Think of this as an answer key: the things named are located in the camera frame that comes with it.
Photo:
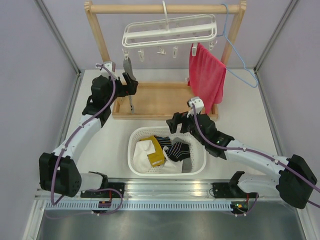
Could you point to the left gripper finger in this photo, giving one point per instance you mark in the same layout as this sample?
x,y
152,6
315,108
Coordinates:
x,y
131,88
129,81

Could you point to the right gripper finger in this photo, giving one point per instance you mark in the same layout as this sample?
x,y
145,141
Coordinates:
x,y
173,125
177,118

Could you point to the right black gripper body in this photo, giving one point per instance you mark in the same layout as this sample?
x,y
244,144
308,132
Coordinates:
x,y
188,125

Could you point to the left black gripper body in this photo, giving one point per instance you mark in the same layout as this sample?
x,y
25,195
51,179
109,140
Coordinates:
x,y
120,90

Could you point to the grey striped-cuff sock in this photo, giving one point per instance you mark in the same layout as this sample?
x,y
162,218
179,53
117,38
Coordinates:
x,y
127,66
187,163

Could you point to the black white-striped sock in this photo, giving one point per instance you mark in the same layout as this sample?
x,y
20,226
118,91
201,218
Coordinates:
x,y
177,151
163,141

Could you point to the yellow bear sock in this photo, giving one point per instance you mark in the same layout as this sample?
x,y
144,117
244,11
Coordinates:
x,y
156,158

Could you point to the white sock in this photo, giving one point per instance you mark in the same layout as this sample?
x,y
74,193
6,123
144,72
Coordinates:
x,y
169,166
140,161

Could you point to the white plastic clip hanger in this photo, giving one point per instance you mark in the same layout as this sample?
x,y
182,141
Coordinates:
x,y
172,32

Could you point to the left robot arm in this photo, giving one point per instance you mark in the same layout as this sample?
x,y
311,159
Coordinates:
x,y
58,170

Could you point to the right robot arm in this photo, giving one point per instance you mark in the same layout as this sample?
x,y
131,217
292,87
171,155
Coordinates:
x,y
288,178

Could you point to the wooden clothes rack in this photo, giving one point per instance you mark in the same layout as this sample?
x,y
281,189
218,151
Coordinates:
x,y
156,100

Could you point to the white perforated plastic basket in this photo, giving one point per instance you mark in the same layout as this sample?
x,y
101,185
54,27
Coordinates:
x,y
198,154

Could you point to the pink towel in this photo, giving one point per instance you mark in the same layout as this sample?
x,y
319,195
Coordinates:
x,y
206,77

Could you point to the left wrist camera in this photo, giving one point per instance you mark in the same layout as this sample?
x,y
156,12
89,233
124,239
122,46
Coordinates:
x,y
107,69

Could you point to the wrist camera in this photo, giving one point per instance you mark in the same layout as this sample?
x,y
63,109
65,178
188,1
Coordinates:
x,y
107,69
196,106

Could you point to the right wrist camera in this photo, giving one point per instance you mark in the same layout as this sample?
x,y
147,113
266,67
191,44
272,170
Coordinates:
x,y
196,106

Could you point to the aluminium mounting rail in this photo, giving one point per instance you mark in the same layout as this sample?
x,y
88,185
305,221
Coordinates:
x,y
171,189

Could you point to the blue wire hanger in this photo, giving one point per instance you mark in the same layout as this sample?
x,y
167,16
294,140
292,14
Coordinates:
x,y
237,53

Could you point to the left aluminium frame post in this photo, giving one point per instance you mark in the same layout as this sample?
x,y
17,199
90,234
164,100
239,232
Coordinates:
x,y
57,34

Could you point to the aluminium frame post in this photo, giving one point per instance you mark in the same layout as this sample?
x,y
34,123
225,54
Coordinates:
x,y
276,33
57,34

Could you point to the white slotted cable duct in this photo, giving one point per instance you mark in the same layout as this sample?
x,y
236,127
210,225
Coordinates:
x,y
147,205

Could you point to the right aluminium frame post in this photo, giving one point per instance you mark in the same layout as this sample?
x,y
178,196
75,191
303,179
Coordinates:
x,y
276,33

